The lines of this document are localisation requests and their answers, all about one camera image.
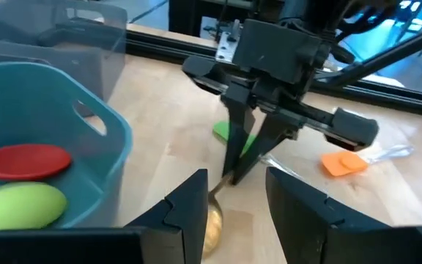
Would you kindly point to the lime green silicone spoon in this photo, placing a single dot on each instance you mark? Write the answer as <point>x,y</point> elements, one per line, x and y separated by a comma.
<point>17,207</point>

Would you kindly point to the teal plastic bin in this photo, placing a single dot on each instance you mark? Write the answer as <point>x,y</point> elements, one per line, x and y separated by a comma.
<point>13,95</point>

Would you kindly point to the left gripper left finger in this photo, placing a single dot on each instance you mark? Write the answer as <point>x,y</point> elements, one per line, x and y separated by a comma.
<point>185,227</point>

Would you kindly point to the gold metal spoon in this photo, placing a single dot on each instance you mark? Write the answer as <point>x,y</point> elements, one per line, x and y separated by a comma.
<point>212,227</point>

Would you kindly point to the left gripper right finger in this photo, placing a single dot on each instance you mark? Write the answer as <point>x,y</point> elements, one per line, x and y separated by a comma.
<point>299,220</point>

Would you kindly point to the black metal table frame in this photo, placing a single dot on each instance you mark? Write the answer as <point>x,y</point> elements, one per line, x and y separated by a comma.
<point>152,42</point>

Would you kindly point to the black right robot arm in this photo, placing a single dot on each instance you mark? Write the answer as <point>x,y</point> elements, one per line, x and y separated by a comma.
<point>306,14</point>

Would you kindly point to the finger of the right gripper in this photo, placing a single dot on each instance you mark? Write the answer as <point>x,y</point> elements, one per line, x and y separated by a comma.
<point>238,132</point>
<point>269,139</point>

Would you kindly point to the silver metal bracket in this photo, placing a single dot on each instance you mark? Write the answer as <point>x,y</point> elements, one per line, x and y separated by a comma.
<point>225,45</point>

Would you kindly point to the grey translucent plastic bin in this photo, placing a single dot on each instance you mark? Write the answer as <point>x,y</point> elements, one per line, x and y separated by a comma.
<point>86,73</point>

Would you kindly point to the red silicone spoon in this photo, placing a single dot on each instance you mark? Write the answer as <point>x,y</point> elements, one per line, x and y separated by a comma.
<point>24,161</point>

